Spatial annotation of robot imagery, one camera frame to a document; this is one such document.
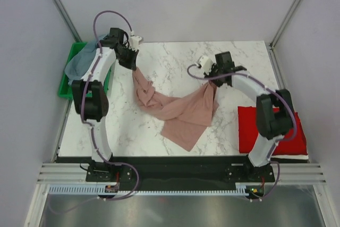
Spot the pink t shirt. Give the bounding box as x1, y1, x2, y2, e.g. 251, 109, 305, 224
132, 69, 219, 152

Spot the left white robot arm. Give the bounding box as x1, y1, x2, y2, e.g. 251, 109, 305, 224
71, 28, 142, 182

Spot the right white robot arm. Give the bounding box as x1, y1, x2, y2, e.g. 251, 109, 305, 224
198, 52, 297, 181

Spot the grey-blue t shirt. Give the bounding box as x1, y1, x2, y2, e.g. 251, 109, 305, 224
64, 39, 97, 86

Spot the green plastic bin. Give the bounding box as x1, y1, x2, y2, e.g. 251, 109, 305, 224
58, 42, 115, 100

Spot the folded red t shirt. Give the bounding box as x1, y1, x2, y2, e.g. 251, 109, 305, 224
237, 106, 308, 155

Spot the folded white t shirt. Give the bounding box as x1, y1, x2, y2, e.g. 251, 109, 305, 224
271, 155, 309, 161

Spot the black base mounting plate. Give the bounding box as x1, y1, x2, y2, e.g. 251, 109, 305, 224
84, 155, 274, 193

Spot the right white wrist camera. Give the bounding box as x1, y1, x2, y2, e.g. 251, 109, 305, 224
197, 56, 214, 75

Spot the right aluminium corner post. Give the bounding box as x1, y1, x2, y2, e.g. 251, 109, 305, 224
268, 0, 319, 49

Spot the aluminium corner post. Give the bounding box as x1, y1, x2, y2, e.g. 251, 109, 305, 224
52, 0, 82, 42
268, 0, 319, 49

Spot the left aluminium corner post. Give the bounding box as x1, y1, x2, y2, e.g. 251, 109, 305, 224
52, 0, 82, 42

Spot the right white cable duct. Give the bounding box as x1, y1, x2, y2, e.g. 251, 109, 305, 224
131, 182, 248, 196

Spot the white cable duct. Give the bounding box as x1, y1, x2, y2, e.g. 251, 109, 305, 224
48, 184, 120, 195
131, 182, 248, 196

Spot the left white cable duct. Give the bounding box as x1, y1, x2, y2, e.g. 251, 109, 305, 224
48, 184, 120, 195

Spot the aluminium rail frame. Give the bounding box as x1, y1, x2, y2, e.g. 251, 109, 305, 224
24, 157, 326, 226

